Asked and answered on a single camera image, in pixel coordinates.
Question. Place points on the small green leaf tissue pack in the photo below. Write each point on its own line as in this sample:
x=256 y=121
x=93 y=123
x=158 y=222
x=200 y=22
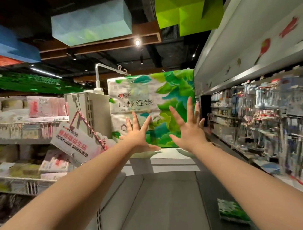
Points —
x=232 y=210

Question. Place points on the person's left middle finger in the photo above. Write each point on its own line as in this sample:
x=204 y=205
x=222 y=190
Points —
x=135 y=119

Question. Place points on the white header panel with decals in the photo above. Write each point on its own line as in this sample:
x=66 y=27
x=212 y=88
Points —
x=248 y=40

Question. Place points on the metal ceiling vent grille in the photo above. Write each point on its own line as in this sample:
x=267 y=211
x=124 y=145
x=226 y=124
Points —
x=170 y=32

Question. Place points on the person's right little finger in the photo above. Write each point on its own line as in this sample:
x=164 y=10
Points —
x=202 y=123

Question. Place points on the person's right forearm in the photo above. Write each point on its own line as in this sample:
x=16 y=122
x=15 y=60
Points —
x=248 y=189

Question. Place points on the white store shelving unit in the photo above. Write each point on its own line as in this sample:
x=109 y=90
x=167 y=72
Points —
x=23 y=142

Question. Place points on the person's right hand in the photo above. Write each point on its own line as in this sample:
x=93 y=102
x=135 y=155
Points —
x=191 y=135

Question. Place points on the round ceiling spotlight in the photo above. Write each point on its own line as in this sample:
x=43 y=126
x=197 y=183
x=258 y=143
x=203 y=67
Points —
x=137 y=42

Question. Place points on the pile of white tissue packs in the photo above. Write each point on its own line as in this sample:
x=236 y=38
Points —
x=11 y=106

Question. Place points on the bright green ceiling block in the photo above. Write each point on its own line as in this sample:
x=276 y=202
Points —
x=187 y=14

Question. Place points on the person's right thumb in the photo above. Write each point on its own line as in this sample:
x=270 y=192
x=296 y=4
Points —
x=174 y=139

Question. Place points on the person's right middle finger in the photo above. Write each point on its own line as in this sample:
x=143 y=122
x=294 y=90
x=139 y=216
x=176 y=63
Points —
x=189 y=109

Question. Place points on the white hanging promotion sign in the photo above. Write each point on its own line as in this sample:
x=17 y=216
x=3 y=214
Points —
x=73 y=142

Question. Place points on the person's left thumb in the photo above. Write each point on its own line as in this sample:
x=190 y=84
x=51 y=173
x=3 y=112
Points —
x=153 y=148

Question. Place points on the stack of pink tissue packs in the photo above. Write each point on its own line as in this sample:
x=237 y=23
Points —
x=45 y=106

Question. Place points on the white display platform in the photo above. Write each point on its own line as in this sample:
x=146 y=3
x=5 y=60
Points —
x=163 y=163

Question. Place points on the pink flat tissue packets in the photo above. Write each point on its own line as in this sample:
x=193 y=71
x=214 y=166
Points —
x=55 y=162

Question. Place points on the person's left hand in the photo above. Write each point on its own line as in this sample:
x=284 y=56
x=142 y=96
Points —
x=137 y=139

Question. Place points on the green foliage decoration band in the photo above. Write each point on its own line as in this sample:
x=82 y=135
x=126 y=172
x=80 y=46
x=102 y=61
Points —
x=35 y=83

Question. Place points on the shelves of hanging packaged goods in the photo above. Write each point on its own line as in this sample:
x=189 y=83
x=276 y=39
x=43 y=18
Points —
x=265 y=123

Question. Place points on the light blue ceiling block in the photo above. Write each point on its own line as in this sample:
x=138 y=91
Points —
x=92 y=21

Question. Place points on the person's left little finger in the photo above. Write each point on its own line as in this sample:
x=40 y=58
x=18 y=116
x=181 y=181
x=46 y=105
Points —
x=121 y=137

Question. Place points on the white strip light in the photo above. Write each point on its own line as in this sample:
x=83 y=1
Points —
x=46 y=73

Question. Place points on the beige shelf end panel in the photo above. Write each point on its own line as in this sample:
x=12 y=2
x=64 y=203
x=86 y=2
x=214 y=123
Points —
x=94 y=111

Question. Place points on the large green leaf tissue pack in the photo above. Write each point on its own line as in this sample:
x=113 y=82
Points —
x=146 y=94

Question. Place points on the person's left forearm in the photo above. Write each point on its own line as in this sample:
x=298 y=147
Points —
x=71 y=189

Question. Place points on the dark blue ceiling block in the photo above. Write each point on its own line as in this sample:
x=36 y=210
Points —
x=16 y=47

